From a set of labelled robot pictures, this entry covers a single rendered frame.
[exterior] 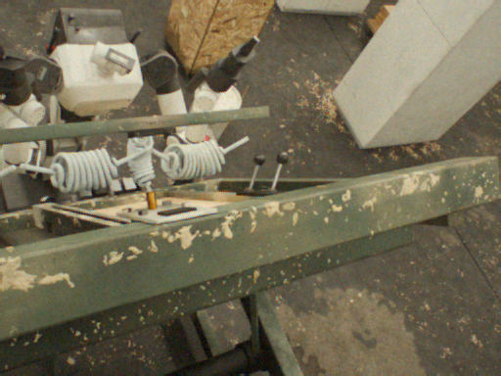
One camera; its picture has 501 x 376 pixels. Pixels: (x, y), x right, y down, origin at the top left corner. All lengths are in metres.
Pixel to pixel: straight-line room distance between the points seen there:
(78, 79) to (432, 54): 2.49
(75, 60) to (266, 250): 1.10
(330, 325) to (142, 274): 2.50
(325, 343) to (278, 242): 2.30
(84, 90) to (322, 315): 2.03
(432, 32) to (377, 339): 1.96
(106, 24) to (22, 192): 1.25
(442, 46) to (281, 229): 2.85
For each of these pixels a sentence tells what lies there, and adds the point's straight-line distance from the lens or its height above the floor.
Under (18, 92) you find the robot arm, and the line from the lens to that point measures 1.43.
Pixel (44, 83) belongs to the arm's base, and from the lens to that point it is 1.71.
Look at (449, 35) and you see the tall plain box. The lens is 3.56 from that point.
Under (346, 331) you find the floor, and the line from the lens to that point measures 3.22.
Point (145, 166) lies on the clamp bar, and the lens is 0.88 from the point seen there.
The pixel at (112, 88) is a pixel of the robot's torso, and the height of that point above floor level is 1.31.
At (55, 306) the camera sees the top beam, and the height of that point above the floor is 1.89.
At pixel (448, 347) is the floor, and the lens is 3.66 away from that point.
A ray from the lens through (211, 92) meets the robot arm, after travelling 1.69.
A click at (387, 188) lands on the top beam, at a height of 1.92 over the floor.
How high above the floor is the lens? 2.55
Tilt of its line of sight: 49 degrees down
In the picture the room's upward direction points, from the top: 34 degrees clockwise
